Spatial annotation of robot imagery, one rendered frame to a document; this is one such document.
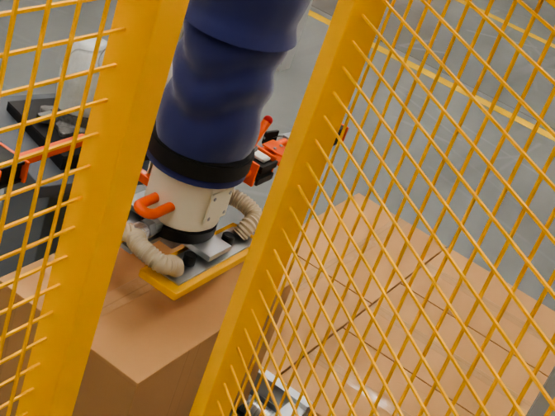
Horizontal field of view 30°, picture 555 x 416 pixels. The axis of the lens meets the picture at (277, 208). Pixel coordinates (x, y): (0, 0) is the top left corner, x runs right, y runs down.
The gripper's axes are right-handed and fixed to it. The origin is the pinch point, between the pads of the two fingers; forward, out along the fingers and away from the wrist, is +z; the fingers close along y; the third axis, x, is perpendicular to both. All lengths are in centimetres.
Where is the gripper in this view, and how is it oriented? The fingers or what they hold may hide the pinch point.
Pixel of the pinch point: (253, 161)
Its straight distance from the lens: 244.0
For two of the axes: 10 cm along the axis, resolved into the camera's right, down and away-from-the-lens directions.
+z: 7.9, 4.9, -3.6
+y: -3.0, 8.3, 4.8
